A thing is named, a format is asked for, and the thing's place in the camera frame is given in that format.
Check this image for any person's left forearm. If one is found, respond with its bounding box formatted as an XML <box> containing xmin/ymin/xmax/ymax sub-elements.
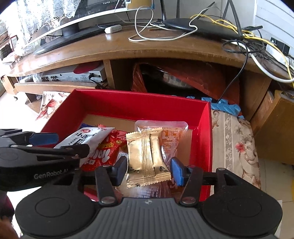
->
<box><xmin>0</xmin><ymin>191</ymin><xmax>19</xmax><ymax>239</ymax></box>

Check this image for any black cable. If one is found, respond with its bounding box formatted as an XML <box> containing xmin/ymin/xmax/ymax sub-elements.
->
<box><xmin>217</xmin><ymin>39</ymin><xmax>250</xmax><ymax>103</ymax></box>

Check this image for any red round object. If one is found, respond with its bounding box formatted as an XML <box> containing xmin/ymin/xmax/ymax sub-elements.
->
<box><xmin>75</xmin><ymin>63</ymin><xmax>104</xmax><ymax>74</ymax></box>

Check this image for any thin white cable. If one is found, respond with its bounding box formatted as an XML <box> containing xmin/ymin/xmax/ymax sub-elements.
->
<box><xmin>128</xmin><ymin>6</ymin><xmax>198</xmax><ymax>42</ymax></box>

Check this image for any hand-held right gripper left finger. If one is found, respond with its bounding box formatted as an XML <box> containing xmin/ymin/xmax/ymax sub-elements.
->
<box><xmin>54</xmin><ymin>156</ymin><xmax>128</xmax><ymax>206</ymax></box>

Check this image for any yellow cable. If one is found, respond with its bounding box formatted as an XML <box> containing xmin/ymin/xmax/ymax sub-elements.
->
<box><xmin>189</xmin><ymin>15</ymin><xmax>294</xmax><ymax>81</ymax></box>

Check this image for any thick white cable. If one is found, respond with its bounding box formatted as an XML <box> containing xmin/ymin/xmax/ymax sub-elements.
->
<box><xmin>230</xmin><ymin>41</ymin><xmax>294</xmax><ymax>83</ymax></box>

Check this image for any silver media player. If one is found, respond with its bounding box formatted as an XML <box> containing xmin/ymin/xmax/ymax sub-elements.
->
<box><xmin>19</xmin><ymin>68</ymin><xmax>107</xmax><ymax>83</ymax></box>

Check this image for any black router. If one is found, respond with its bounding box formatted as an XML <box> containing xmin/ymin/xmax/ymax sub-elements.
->
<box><xmin>156</xmin><ymin>0</ymin><xmax>263</xmax><ymax>40</ymax></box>

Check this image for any white power strip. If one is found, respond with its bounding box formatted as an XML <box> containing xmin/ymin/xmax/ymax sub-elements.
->
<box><xmin>265</xmin><ymin>37</ymin><xmax>294</xmax><ymax>69</ymax></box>

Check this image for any wooden television stand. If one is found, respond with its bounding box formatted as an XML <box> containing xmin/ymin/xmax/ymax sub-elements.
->
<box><xmin>5</xmin><ymin>23</ymin><xmax>294</xmax><ymax>120</ymax></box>

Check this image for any round orange pastry packet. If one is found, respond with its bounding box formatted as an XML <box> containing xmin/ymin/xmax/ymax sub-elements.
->
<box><xmin>134</xmin><ymin>120</ymin><xmax>189</xmax><ymax>199</ymax></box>

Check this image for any wooden cabinet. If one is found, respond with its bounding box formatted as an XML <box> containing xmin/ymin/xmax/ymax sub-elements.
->
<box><xmin>249</xmin><ymin>90</ymin><xmax>294</xmax><ymax>165</ymax></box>

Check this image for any red cardboard box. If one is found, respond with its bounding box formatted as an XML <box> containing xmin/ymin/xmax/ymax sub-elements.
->
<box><xmin>40</xmin><ymin>89</ymin><xmax>212</xmax><ymax>203</ymax></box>

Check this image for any television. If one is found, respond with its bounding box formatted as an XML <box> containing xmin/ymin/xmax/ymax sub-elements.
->
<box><xmin>23</xmin><ymin>0</ymin><xmax>129</xmax><ymax>54</ymax></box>

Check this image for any white adapter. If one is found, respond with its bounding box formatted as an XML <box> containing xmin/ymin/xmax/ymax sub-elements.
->
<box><xmin>104</xmin><ymin>24</ymin><xmax>122</xmax><ymax>34</ymax></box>

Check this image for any white lace cloth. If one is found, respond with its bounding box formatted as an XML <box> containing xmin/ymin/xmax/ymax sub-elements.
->
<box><xmin>14</xmin><ymin>0</ymin><xmax>92</xmax><ymax>44</ymax></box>

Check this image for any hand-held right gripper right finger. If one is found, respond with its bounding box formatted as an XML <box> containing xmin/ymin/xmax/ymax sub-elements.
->
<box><xmin>170</xmin><ymin>157</ymin><xmax>252</xmax><ymax>206</ymax></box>

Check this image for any gold foil snack packet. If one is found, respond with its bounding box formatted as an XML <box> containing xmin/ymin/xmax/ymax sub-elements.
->
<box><xmin>126</xmin><ymin>127</ymin><xmax>171</xmax><ymax>188</ymax></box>

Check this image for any tan cardboard box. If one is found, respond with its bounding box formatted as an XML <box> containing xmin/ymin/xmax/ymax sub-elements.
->
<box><xmin>127</xmin><ymin>0</ymin><xmax>154</xmax><ymax>10</ymax></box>

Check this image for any red snack packet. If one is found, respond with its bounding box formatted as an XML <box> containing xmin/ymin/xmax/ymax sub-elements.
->
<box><xmin>80</xmin><ymin>125</ymin><xmax>128</xmax><ymax>172</ymax></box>

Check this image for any blue foam mat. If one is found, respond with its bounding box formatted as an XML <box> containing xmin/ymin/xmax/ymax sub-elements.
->
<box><xmin>187</xmin><ymin>95</ymin><xmax>244</xmax><ymax>120</ymax></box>

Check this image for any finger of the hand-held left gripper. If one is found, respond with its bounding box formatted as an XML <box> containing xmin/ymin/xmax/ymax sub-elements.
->
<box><xmin>0</xmin><ymin>129</ymin><xmax>59</xmax><ymax>148</ymax></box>
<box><xmin>11</xmin><ymin>144</ymin><xmax>90</xmax><ymax>165</ymax></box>

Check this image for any white slatted panel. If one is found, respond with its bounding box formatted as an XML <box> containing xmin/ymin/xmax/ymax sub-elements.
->
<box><xmin>254</xmin><ymin>0</ymin><xmax>294</xmax><ymax>44</ymax></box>

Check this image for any white grey snack packet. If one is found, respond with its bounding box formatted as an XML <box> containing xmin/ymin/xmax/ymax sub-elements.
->
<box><xmin>54</xmin><ymin>127</ymin><xmax>115</xmax><ymax>161</ymax></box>

